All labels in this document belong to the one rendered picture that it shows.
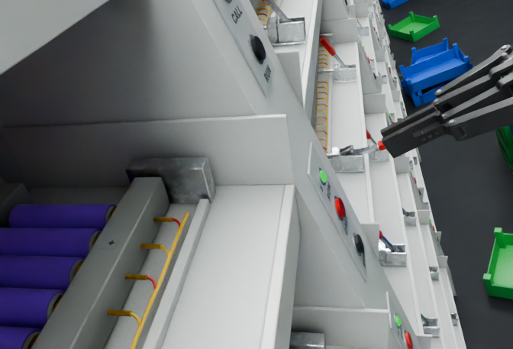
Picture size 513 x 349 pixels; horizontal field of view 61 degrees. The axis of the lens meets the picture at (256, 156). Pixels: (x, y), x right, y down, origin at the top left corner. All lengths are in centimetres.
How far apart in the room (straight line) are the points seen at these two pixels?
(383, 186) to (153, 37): 65
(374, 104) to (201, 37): 83
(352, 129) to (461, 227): 109
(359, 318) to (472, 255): 126
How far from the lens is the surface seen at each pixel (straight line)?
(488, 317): 148
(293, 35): 49
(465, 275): 157
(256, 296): 22
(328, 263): 33
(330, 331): 39
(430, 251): 122
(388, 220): 77
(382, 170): 87
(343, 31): 97
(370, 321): 38
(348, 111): 71
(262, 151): 26
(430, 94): 240
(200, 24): 24
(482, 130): 52
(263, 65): 29
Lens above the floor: 122
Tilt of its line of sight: 28 degrees down
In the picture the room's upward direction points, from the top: 31 degrees counter-clockwise
